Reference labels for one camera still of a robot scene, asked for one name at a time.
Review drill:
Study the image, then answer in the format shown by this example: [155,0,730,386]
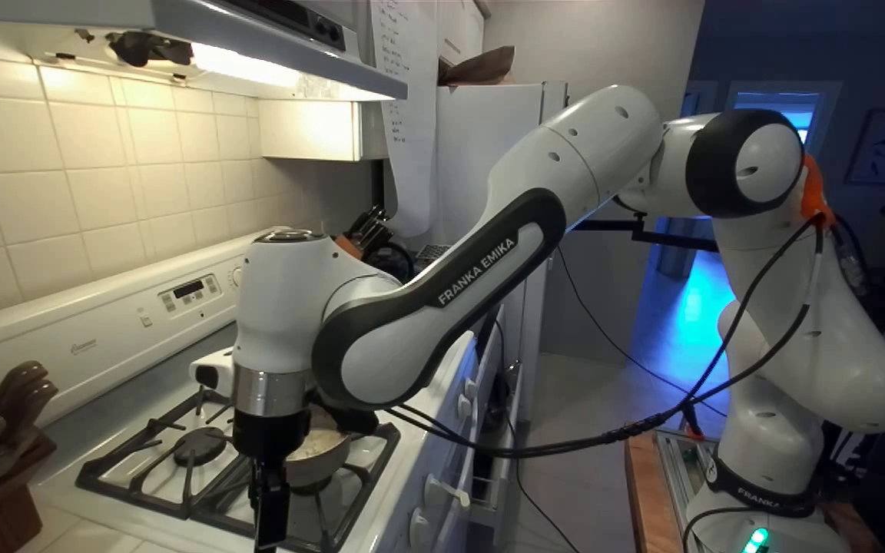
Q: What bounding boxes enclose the steel range hood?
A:
[0,0,413,104]

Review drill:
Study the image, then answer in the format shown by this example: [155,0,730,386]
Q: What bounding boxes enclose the white wall cabinet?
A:
[255,94,390,166]

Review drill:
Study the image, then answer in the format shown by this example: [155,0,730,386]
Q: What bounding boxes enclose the white paper sheet with writing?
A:
[365,0,447,244]

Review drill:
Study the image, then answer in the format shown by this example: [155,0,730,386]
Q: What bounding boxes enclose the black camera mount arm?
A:
[573,215,722,256]

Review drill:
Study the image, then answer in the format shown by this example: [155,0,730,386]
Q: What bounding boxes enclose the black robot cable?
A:
[377,218,823,460]

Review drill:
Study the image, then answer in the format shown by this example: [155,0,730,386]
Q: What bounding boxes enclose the white refrigerator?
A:
[431,77,576,433]

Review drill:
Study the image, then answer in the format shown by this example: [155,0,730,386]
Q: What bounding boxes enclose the white gas stove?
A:
[0,226,537,553]

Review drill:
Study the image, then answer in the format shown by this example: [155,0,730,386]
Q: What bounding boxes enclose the steel pot with black handle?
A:
[281,401,358,492]

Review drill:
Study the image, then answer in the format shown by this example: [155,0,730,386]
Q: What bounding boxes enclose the dark kitchen utensils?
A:
[340,203,422,282]

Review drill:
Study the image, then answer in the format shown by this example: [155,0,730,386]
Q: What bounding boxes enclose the framed wall picture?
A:
[842,104,885,191]

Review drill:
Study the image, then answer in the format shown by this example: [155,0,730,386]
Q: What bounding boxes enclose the white stove knob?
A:
[422,471,473,514]
[405,507,436,549]

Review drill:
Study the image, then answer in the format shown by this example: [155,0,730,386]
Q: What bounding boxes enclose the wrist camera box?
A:
[189,344,240,398]

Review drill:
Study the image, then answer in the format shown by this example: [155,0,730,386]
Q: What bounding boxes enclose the orange tag on arm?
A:
[796,152,835,230]

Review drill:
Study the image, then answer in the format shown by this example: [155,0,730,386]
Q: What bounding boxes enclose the black cast iron burner grate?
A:
[73,386,405,553]

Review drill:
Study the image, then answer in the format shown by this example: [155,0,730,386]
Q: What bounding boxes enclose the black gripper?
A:
[234,410,313,553]

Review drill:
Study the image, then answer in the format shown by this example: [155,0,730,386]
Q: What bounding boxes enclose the brown wooden bowl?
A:
[436,44,515,88]

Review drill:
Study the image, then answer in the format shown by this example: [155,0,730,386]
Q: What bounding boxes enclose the black burner cap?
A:
[171,426,228,471]

